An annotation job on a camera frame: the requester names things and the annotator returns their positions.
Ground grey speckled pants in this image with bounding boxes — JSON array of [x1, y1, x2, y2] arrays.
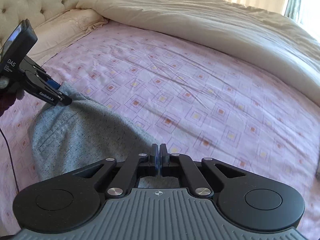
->
[[28, 81, 181, 189]]

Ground left gloved hand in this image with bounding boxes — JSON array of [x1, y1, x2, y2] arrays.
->
[[0, 76, 24, 116]]

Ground beige pillow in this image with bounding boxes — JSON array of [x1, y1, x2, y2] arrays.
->
[[27, 9, 108, 66]]

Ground pink patterned bed sheet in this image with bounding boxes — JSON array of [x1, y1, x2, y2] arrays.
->
[[0, 19, 320, 238]]

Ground beige duvet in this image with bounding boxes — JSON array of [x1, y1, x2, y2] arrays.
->
[[76, 0, 319, 103]]

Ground green curtain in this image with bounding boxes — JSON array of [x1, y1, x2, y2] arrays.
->
[[284, 0, 302, 21]]

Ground black cable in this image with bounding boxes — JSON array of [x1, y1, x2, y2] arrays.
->
[[0, 127, 21, 193]]

